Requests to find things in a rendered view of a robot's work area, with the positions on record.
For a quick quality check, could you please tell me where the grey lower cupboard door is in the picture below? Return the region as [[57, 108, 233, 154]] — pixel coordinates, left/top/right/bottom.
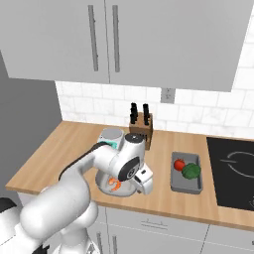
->
[[106, 224, 206, 254], [86, 221, 110, 254]]

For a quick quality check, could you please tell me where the grey lower door handle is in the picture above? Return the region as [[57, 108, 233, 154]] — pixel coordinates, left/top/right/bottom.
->
[[111, 234, 119, 254], [95, 231, 104, 254]]

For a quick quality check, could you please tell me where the black hob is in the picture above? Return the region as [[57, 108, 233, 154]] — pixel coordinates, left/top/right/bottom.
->
[[205, 136, 254, 212]]

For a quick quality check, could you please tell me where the white meat container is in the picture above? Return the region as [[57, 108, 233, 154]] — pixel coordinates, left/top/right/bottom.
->
[[94, 170, 139, 198]]

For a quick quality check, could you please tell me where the grey drawer handle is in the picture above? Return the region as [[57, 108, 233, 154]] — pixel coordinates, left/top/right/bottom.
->
[[141, 219, 169, 230]]

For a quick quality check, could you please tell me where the white kitchen scale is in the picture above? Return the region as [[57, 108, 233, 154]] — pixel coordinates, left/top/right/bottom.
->
[[97, 127, 125, 150]]

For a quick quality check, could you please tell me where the wide grey upper cupboard door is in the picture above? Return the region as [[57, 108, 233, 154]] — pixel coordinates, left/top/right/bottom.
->
[[104, 0, 254, 93]]

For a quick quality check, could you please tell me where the wooden knife block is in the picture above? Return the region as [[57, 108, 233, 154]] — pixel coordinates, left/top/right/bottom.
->
[[128, 112, 155, 152]]

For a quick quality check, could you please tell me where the black knife handle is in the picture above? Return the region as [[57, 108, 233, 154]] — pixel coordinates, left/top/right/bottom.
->
[[130, 102, 139, 126], [142, 103, 151, 127]]

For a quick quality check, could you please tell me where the grey fridge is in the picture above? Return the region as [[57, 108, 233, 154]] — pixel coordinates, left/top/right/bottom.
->
[[0, 52, 64, 200]]

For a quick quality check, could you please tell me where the grey wall socket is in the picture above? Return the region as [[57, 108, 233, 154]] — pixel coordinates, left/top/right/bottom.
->
[[160, 87, 177, 104]]

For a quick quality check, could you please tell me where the grey drawer front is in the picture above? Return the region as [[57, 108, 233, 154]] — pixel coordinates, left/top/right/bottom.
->
[[201, 223, 254, 254], [104, 205, 210, 248]]

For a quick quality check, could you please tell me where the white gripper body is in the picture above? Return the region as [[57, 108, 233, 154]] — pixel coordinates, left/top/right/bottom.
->
[[134, 174, 155, 195]]

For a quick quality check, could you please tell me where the grey cupboard door handle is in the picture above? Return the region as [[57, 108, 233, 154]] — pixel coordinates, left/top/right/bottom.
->
[[87, 4, 100, 72], [111, 4, 121, 73]]

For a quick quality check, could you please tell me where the grey vegetable container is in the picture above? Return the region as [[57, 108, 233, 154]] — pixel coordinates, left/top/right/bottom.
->
[[170, 151, 203, 195]]

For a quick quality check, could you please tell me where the orange shrimp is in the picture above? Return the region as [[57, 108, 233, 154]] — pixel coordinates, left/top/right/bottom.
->
[[107, 177, 123, 193]]

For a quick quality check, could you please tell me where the red tomato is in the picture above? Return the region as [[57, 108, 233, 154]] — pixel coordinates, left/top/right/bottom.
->
[[173, 158, 187, 172]]

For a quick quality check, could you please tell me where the green broccoli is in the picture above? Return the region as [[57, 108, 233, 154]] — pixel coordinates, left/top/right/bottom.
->
[[181, 162, 202, 181]]

